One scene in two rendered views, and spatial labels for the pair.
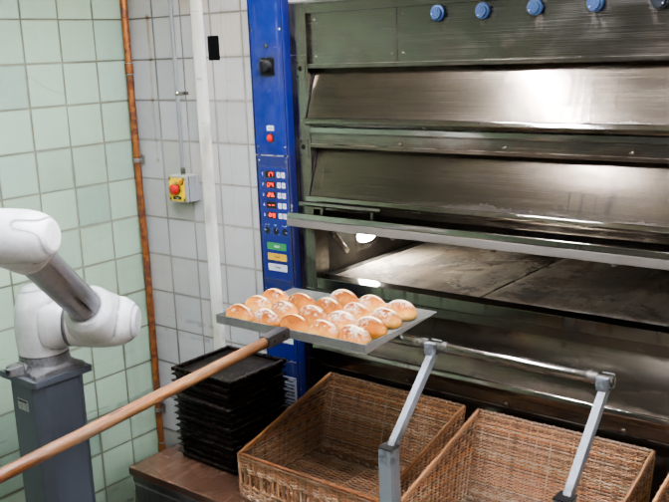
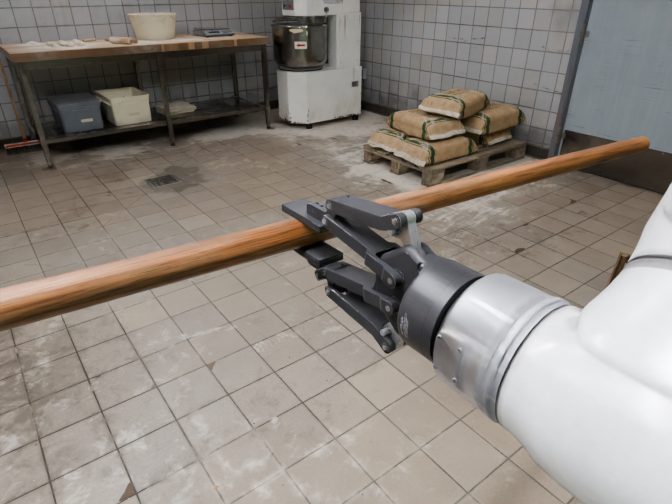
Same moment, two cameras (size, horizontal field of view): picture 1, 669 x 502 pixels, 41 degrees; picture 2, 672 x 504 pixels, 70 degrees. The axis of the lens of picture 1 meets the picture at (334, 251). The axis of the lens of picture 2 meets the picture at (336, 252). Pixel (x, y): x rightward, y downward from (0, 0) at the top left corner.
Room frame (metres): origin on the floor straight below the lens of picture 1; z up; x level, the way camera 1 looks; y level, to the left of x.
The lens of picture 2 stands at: (2.06, 0.90, 1.34)
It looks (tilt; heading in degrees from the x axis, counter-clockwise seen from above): 29 degrees down; 194
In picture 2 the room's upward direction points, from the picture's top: straight up
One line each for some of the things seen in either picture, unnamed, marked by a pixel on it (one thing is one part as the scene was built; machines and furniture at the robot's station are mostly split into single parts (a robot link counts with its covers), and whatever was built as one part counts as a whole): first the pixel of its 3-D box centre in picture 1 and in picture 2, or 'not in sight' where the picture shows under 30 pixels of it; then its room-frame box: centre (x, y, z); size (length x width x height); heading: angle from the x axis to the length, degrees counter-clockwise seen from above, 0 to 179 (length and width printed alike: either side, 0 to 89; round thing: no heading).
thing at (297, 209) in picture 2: not in sight; (311, 214); (1.64, 0.76, 1.14); 0.07 x 0.03 x 0.01; 51
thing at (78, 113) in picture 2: not in sight; (75, 111); (-1.59, -2.45, 0.35); 0.50 x 0.36 x 0.24; 51
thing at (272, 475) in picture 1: (351, 450); not in sight; (2.63, -0.03, 0.72); 0.56 x 0.49 x 0.28; 51
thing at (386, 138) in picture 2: not in sight; (406, 135); (-2.01, 0.47, 0.22); 0.62 x 0.36 x 0.15; 147
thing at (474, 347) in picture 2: not in sight; (500, 343); (1.79, 0.94, 1.12); 0.09 x 0.06 x 0.09; 141
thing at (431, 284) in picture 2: not in sight; (422, 297); (1.74, 0.89, 1.12); 0.09 x 0.07 x 0.08; 51
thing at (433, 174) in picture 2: not in sight; (444, 151); (-2.13, 0.80, 0.07); 1.20 x 0.80 x 0.14; 141
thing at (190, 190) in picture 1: (183, 187); not in sight; (3.39, 0.56, 1.46); 0.10 x 0.07 x 0.10; 51
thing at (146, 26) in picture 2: not in sight; (154, 26); (-2.30, -1.98, 1.01); 0.43 x 0.42 x 0.21; 141
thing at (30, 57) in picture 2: not in sight; (151, 91); (-2.13, -2.01, 0.45); 2.20 x 0.80 x 0.90; 141
